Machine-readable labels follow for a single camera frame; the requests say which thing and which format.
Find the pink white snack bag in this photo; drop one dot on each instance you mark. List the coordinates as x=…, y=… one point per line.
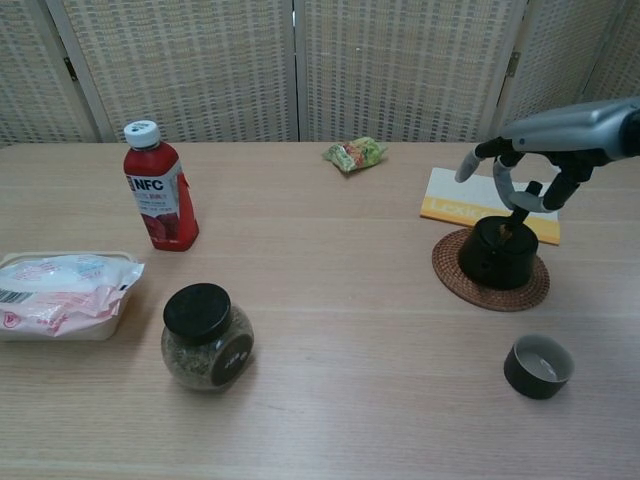
x=60, y=290

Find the round woven rattan coaster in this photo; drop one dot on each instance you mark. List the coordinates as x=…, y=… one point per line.
x=525, y=300

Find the green snack packet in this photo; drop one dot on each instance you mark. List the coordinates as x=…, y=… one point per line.
x=355, y=152

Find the yellow white Lexicon book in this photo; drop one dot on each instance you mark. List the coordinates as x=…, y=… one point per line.
x=450, y=190

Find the glass jar black lid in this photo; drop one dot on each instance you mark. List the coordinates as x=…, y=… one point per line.
x=200, y=310

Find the black teapot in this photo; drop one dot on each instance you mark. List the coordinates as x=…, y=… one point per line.
x=500, y=265

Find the dark ceramic cup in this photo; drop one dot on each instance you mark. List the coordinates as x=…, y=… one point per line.
x=520, y=380

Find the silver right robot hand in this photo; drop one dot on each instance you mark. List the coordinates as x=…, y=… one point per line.
x=560, y=132

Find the red NFC juice bottle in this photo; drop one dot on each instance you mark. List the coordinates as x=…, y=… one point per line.
x=165, y=220

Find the beige plastic tray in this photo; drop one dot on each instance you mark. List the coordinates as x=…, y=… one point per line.
x=75, y=334

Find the woven folding screen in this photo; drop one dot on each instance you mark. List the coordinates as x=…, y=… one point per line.
x=200, y=65

